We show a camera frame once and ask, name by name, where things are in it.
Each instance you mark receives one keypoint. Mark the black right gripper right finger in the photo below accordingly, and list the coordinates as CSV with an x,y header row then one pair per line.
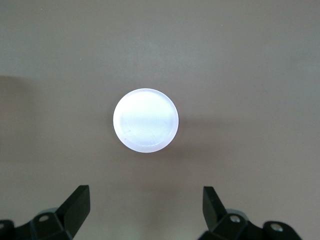
x,y
212,212

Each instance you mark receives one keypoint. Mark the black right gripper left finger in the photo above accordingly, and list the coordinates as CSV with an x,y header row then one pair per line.
x,y
75,207

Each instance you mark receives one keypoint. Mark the pale pink round plate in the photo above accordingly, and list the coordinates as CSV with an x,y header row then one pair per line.
x,y
146,120

